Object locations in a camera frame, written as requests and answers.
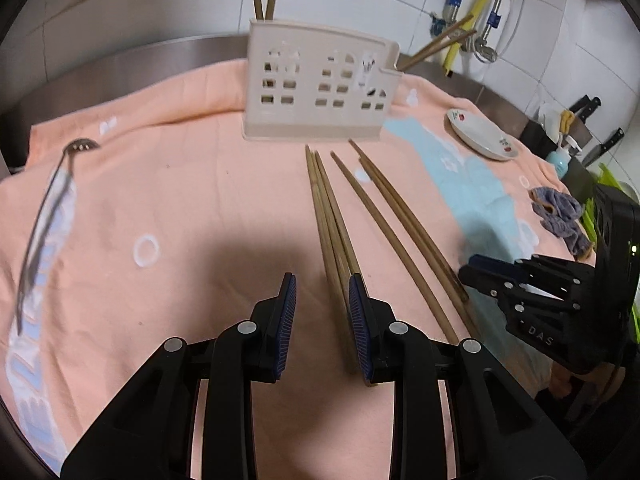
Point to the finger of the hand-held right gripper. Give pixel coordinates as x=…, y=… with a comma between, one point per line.
x=495, y=266
x=540, y=332

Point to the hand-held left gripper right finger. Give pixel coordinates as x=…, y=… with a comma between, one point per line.
x=357, y=325

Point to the metal slotted spoon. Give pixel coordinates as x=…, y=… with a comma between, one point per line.
x=75, y=147

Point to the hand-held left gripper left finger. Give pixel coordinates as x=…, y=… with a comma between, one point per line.
x=285, y=325

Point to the yellow sponge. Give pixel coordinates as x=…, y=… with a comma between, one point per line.
x=567, y=121

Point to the metal water valve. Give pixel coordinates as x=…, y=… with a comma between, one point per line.
x=485, y=51

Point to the person's right hand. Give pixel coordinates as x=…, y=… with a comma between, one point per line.
x=565, y=382

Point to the light blue soap bottle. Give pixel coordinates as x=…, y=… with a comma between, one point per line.
x=557, y=160

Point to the cream utensil holder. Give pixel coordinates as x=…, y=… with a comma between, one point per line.
x=300, y=35

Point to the black knife block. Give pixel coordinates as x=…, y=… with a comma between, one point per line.
x=532, y=135

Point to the white flower-print bowl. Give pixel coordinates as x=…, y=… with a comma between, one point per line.
x=480, y=135

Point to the grey knitted gloves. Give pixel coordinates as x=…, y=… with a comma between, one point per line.
x=560, y=212

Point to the pile of wooden chopsticks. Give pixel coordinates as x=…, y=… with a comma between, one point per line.
x=331, y=220

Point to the white plastic scoop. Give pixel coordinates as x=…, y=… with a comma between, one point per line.
x=547, y=115

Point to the peach printed towel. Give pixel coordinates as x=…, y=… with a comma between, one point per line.
x=175, y=185

